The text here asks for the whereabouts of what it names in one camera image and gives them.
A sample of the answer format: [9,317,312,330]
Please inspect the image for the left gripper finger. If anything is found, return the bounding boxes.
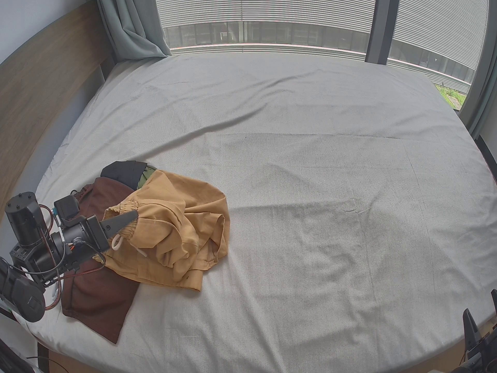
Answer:
[100,210,140,237]

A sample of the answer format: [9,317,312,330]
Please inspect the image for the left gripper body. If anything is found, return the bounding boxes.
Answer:
[58,215,110,265]

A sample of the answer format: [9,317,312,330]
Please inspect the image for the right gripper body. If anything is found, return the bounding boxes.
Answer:
[464,323,497,373]

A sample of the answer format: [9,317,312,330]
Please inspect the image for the tan shorts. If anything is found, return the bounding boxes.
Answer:
[104,169,230,292]

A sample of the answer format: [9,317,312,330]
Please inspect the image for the bed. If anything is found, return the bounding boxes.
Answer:
[0,0,497,373]

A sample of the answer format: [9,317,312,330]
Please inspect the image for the black garment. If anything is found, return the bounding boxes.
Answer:
[100,161,148,189]

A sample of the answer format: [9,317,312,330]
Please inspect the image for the green garment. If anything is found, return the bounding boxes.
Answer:
[137,165,160,190]

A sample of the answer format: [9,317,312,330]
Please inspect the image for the brown garment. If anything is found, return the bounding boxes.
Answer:
[61,177,142,344]

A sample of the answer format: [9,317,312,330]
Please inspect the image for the blue-green curtain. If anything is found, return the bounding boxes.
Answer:
[92,0,172,62]

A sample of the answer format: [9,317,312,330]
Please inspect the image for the window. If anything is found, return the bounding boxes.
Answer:
[149,0,497,136]

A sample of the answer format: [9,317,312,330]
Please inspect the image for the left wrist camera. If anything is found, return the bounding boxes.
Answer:
[53,195,84,227]

